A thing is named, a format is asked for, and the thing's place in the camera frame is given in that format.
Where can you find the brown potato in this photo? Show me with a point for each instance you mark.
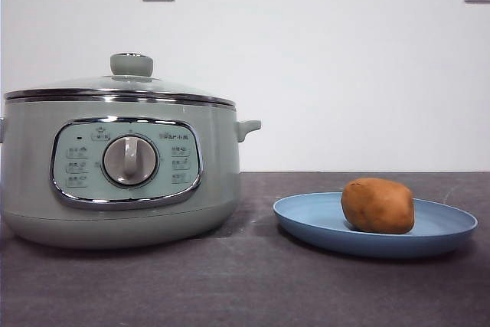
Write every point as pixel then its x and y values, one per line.
pixel 378 206

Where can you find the blue round plate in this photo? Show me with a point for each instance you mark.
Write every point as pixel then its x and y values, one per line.
pixel 306 216

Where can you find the glass lid with green knob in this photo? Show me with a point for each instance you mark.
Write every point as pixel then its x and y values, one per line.
pixel 131 64

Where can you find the pale green electric steamer pot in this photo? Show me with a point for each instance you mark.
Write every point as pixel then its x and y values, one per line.
pixel 218 174

